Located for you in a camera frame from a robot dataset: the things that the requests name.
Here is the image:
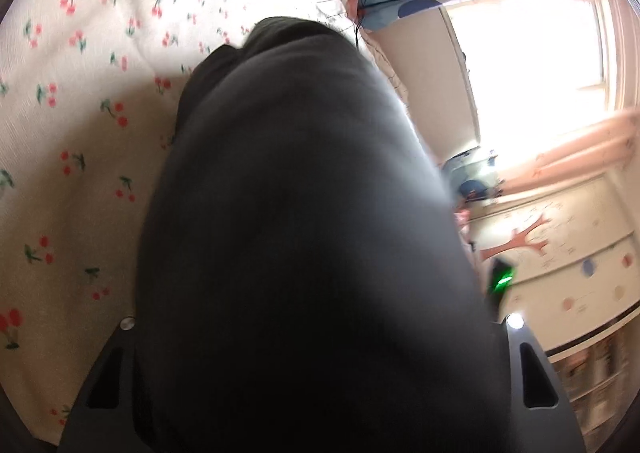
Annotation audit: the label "beige panel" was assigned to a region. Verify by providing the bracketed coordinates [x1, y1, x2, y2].
[367, 5, 483, 166]

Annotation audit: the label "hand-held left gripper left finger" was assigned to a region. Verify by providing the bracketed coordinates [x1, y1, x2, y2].
[57, 315, 151, 453]

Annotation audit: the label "blue items on windowsill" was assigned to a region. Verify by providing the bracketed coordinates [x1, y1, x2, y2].
[442, 147, 503, 206]

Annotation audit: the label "bookshelf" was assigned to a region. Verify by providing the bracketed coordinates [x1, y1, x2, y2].
[545, 325, 640, 446]

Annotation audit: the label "black puffer jacket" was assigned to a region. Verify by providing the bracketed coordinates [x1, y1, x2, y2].
[135, 15, 518, 453]

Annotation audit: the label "bright window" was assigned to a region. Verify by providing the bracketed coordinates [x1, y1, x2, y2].
[442, 0, 618, 171]

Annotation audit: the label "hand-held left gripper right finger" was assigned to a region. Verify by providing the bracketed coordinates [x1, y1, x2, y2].
[497, 312, 587, 453]

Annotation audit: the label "white cherry print bedsheet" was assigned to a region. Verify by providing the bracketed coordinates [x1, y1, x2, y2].
[0, 0, 416, 446]

